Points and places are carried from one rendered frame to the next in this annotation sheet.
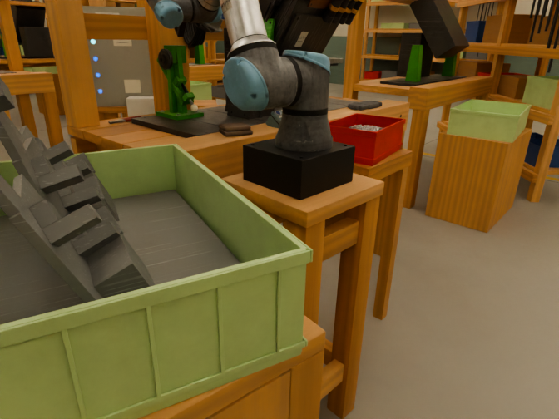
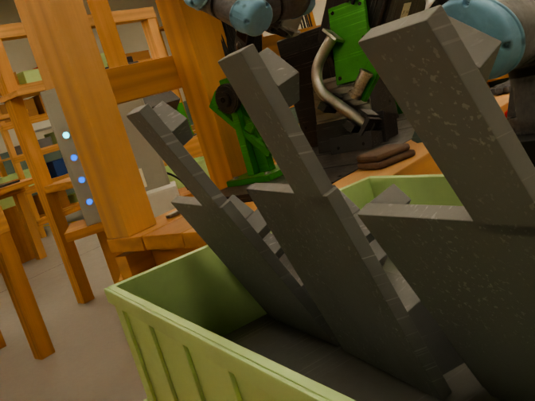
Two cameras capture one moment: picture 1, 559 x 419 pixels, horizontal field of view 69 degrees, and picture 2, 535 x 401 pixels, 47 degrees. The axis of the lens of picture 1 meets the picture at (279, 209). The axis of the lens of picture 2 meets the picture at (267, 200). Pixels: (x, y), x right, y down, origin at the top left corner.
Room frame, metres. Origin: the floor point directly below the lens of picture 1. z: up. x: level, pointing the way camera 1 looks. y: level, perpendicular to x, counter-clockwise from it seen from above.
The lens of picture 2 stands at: (0.10, 0.40, 1.13)
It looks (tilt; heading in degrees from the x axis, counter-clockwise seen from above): 10 degrees down; 1
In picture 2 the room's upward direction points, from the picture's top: 16 degrees counter-clockwise
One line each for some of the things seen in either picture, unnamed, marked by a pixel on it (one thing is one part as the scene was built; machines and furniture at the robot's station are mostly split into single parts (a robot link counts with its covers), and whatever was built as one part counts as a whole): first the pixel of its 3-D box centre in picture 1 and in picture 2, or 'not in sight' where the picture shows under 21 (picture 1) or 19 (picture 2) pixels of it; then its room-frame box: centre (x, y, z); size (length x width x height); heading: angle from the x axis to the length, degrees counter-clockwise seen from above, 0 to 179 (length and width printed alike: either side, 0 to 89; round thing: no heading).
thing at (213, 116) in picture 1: (265, 111); (375, 137); (1.90, 0.07, 0.89); 1.10 x 0.42 x 0.02; 139
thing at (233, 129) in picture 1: (235, 129); (385, 156); (1.39, 0.16, 0.91); 0.10 x 0.08 x 0.03; 115
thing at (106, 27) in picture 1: (210, 30); (251, 54); (2.14, 0.35, 1.23); 1.30 x 0.05 x 0.09; 139
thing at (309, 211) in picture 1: (302, 186); not in sight; (1.06, -0.06, 0.83); 0.32 x 0.32 x 0.04; 45
